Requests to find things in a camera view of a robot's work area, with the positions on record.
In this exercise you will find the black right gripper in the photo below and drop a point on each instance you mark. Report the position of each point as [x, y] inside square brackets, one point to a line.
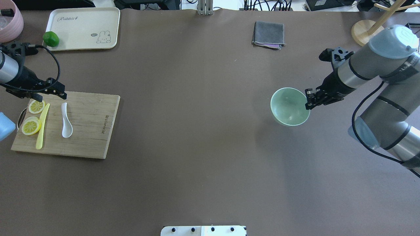
[332, 85]

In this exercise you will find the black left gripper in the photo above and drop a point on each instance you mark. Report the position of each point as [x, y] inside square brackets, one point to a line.
[25, 79]

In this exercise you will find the green ceramic bowl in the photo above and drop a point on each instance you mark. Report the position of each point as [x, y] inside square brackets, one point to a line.
[288, 107]

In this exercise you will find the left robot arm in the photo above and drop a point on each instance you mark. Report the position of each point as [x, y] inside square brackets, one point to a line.
[23, 83]

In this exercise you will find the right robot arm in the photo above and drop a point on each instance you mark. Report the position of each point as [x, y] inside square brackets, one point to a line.
[379, 121]

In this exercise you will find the white ceramic spoon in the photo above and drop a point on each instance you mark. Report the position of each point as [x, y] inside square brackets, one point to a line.
[67, 129]

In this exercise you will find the pink bowl with ice cubes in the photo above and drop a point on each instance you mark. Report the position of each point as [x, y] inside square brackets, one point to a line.
[11, 27]

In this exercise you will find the upper lemon slice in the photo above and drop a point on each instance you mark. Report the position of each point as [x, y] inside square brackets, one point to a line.
[36, 107]

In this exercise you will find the lemon slice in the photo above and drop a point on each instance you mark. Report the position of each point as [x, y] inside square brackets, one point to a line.
[31, 125]
[36, 107]

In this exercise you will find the lower lemon slice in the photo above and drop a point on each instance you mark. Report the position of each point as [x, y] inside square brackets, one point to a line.
[31, 125]

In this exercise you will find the green lime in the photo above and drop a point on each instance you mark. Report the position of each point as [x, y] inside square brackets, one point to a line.
[51, 39]

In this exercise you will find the yellow plastic knife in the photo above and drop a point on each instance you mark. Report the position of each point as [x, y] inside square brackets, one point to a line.
[42, 118]

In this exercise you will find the wooden stand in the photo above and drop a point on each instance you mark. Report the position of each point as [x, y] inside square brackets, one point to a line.
[364, 30]

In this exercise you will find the grey folded cloth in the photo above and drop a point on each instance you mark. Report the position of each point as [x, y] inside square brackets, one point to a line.
[268, 34]

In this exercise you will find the cream rabbit tray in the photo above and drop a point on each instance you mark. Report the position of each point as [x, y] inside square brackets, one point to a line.
[84, 28]

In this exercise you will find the aluminium frame post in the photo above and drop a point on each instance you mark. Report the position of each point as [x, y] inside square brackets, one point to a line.
[205, 7]

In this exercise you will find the white camera pole base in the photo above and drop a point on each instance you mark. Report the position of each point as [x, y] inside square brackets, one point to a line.
[212, 230]

